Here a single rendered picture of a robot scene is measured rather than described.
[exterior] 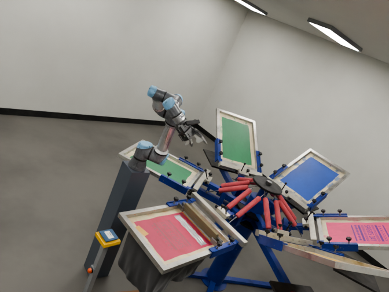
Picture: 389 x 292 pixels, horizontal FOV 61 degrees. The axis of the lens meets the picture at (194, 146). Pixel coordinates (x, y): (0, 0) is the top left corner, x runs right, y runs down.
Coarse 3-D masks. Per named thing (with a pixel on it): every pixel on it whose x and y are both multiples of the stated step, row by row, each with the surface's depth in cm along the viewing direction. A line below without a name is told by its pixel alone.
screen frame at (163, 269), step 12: (192, 204) 297; (120, 216) 243; (132, 216) 251; (204, 216) 287; (132, 228) 234; (216, 228) 278; (144, 240) 228; (228, 240) 269; (204, 252) 243; (156, 264) 215; (168, 264) 217; (180, 264) 222
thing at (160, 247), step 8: (184, 232) 261; (200, 232) 270; (152, 240) 237; (160, 240) 241; (192, 240) 256; (208, 240) 264; (160, 248) 233; (168, 248) 237; (184, 248) 244; (192, 248) 248; (200, 248) 252; (160, 256) 226; (168, 256) 229; (176, 256) 232
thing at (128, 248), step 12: (132, 240) 247; (132, 252) 248; (144, 252) 237; (120, 264) 259; (132, 264) 248; (144, 264) 238; (132, 276) 249; (144, 276) 240; (156, 276) 229; (144, 288) 241
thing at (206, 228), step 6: (186, 204) 280; (186, 210) 279; (192, 210) 275; (192, 216) 274; (198, 216) 270; (198, 222) 270; (204, 222) 266; (204, 228) 265; (210, 228) 262; (210, 234) 261; (216, 234) 258
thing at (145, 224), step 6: (162, 216) 268; (168, 216) 272; (138, 222) 249; (144, 222) 251; (150, 222) 254; (174, 222) 267; (180, 222) 270; (144, 228) 245; (150, 228) 248; (180, 228) 263; (150, 234) 242; (156, 234) 245
